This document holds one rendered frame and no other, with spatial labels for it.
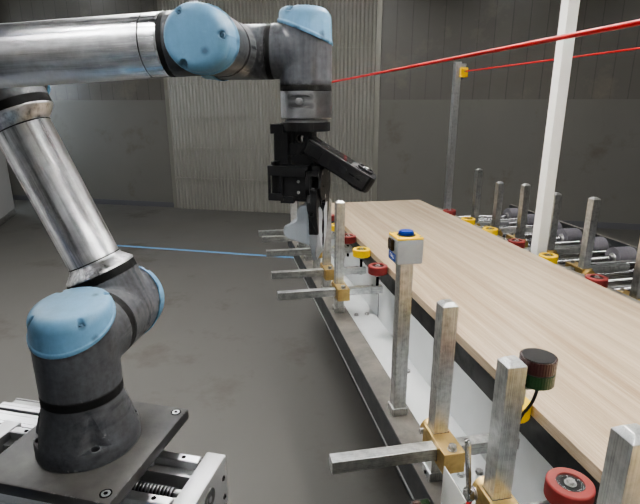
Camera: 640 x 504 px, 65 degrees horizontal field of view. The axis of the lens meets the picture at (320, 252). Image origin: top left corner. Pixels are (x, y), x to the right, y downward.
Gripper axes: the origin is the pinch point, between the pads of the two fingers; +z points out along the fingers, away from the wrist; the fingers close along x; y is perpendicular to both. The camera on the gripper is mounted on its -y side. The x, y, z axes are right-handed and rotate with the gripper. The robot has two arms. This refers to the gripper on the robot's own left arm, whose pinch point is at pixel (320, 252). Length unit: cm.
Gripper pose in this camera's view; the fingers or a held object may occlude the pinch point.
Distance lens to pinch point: 79.7
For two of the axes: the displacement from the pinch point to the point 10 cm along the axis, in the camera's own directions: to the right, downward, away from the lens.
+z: 0.0, 9.6, 2.8
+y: -9.7, -0.6, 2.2
